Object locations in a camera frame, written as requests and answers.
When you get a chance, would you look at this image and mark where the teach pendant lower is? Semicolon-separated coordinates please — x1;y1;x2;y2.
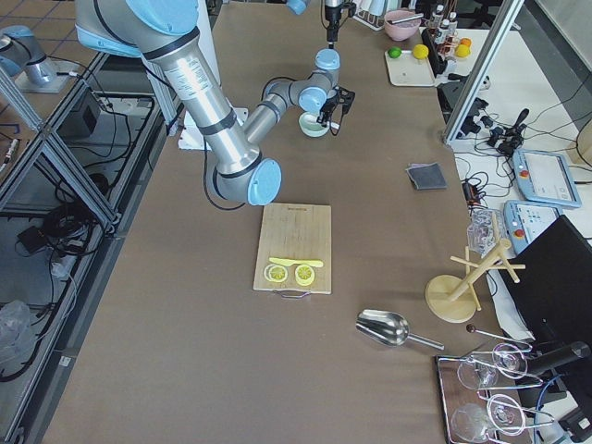
503;200;563;254

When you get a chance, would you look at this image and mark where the wooden cutting board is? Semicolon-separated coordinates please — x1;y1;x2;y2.
253;203;332;294

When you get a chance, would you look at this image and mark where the black monitor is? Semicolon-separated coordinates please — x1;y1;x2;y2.
500;216;591;344

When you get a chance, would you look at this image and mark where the pale green bowl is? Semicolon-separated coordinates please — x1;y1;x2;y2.
299;112;329;138

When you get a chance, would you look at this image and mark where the wine glass lower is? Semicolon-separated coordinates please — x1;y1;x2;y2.
450;394;526;443

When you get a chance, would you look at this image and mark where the grey folded cloth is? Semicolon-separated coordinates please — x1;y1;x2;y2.
406;163;448;191

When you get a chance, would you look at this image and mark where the teach pendant upper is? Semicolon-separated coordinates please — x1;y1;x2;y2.
512;148;582;208

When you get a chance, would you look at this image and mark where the wooden mug tree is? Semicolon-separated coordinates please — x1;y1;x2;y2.
425;213;526;323

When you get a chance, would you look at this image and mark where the wine glass upper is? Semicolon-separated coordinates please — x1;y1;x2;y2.
457;342;527;390

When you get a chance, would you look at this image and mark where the steel scoop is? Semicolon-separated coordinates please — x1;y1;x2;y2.
355;309;445;351

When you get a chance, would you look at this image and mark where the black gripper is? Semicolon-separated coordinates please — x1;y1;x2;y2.
316;86;355;135

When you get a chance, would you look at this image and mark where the teach pendant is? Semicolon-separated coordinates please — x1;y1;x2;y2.
512;148;582;208
503;200;563;254

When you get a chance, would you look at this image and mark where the green lime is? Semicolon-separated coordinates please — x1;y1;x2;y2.
388;46;401;58

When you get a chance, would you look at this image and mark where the lemon slice small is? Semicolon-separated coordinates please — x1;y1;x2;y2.
263;264;289;283

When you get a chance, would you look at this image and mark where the wine glass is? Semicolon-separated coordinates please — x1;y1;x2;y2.
457;342;527;390
450;394;526;443

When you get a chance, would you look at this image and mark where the yellow lemon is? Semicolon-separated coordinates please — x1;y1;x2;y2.
412;44;429;60

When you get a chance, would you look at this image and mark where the mirror tray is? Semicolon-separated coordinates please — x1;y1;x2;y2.
436;356;555;443

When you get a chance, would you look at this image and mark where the aluminium frame post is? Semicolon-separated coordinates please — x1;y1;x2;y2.
442;0;524;145

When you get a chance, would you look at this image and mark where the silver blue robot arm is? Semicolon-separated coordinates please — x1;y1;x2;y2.
75;1;282;205
242;48;355;144

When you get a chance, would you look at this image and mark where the pink bowl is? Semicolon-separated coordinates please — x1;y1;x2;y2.
384;9;423;42

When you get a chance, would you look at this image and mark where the yellow plastic knife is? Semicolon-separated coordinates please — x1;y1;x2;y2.
269;257;325;268

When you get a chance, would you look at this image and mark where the lemon slice large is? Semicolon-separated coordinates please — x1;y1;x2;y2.
295;264;315;287

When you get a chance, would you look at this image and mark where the cream tray with bear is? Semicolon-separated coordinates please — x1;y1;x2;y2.
384;50;436;87

